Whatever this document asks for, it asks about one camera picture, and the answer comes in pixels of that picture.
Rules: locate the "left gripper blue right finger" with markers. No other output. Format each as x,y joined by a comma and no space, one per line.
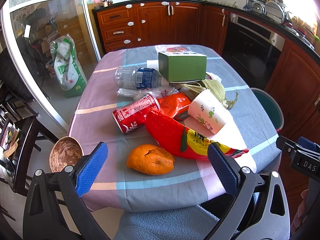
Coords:
226,169

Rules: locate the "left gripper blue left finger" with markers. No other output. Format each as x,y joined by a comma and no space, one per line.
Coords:
90,168

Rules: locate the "red yellow snack bag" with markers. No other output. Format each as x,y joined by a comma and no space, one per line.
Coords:
182,141

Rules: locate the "orange peel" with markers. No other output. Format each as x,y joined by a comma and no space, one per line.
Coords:
151,160

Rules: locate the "white paper cup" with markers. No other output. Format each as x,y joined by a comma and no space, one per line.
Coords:
208,111

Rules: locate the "red cola can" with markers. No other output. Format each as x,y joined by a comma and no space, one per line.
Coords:
133,115

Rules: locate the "orange foil wrapper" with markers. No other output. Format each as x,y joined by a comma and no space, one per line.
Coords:
174,104

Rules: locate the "corn husk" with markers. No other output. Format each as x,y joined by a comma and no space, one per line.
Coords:
215,87

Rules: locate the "clear plastic bag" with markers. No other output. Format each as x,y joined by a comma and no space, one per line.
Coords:
158,93

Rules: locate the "clear plastic water bottle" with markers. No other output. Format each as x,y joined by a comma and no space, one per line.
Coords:
139,78

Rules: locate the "green pastry box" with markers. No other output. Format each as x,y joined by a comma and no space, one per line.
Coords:
182,66

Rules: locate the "white paper towel sheet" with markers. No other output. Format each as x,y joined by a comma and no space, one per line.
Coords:
152,64

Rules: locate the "teal trash bin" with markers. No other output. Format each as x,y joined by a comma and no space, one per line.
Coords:
271,107

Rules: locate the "wooden kitchen cabinets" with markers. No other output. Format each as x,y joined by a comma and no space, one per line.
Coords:
154,23

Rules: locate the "person's right hand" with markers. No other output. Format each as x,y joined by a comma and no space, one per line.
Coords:
298,218

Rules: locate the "coconut shell bowl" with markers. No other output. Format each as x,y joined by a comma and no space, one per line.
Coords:
67,151

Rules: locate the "green white sack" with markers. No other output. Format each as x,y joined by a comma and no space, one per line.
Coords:
67,68

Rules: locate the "dark wooden chair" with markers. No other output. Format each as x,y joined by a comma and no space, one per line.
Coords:
22,129

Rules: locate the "built-in black oven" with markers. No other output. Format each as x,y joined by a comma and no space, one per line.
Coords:
252,50

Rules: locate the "packaged bread red wrapper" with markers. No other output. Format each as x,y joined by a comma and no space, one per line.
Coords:
178,49

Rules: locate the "glass sliding door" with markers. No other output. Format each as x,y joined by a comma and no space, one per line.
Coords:
28,30

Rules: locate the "dish drying rack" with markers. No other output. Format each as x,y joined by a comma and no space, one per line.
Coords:
275,10

